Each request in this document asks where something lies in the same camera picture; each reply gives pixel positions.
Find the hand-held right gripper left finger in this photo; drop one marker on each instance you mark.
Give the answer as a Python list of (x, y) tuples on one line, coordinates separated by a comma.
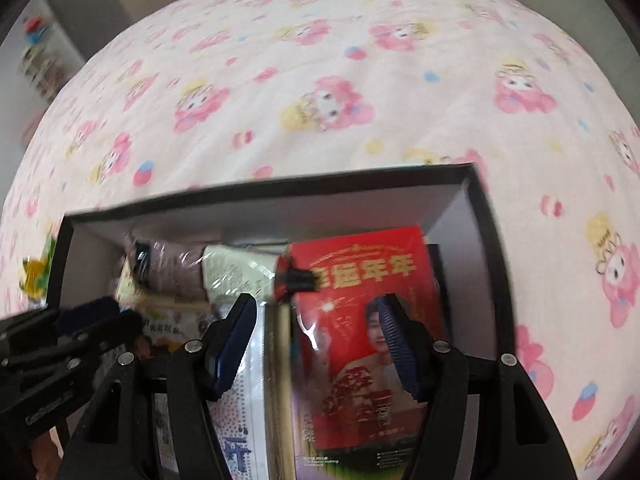
[(235, 350)]

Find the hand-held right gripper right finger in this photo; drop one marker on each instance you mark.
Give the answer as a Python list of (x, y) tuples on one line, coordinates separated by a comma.
[(400, 345)]

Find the shelf with colourful toys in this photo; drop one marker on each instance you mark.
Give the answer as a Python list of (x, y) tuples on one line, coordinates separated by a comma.
[(42, 60)]

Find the black cardboard box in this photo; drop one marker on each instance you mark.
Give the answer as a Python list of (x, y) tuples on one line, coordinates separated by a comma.
[(465, 220)]

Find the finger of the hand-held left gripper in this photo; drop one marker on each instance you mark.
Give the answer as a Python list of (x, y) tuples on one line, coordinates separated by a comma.
[(110, 335), (85, 317)]

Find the colourful printed leaflet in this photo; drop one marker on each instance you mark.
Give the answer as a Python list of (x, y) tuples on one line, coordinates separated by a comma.
[(165, 322)]

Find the cartoon printed paper sheet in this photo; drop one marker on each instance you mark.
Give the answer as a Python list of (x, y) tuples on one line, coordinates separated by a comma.
[(245, 410)]

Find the red printed packet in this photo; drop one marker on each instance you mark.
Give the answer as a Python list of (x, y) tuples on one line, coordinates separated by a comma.
[(350, 285)]

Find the pink cartoon printed blanket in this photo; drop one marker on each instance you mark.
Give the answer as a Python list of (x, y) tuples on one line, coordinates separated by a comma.
[(350, 135)]

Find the yellow green snack packet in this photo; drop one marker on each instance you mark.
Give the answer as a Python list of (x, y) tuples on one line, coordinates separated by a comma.
[(37, 272)]

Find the pink tube in plastic wrap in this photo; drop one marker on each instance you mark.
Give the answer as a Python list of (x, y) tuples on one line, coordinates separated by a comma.
[(172, 270)]

